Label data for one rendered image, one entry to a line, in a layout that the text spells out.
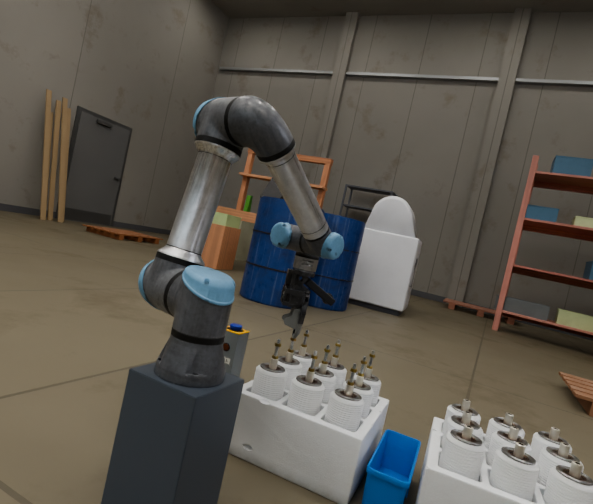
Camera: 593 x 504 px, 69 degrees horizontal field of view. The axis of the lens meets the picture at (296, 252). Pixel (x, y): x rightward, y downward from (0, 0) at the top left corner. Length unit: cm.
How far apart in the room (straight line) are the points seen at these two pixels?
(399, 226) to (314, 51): 691
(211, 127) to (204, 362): 53
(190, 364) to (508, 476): 77
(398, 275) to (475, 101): 551
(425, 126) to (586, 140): 291
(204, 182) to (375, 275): 434
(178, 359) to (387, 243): 447
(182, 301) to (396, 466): 90
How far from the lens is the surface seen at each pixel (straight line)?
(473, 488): 120
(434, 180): 957
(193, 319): 93
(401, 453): 151
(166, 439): 97
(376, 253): 527
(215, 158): 106
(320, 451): 126
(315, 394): 127
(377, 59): 1075
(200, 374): 95
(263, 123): 100
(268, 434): 130
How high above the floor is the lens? 64
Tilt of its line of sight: 2 degrees down
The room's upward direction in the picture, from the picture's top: 13 degrees clockwise
